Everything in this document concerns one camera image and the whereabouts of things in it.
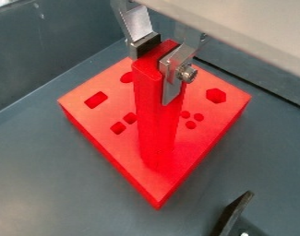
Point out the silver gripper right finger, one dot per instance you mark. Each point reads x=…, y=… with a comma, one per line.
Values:
x=176, y=63

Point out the red arch peg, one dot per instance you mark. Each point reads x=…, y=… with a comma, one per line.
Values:
x=157, y=119

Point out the red shape sorter block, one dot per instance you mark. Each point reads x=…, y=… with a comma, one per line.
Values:
x=100, y=108

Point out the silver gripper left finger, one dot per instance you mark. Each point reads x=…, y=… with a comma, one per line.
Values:
x=134, y=21

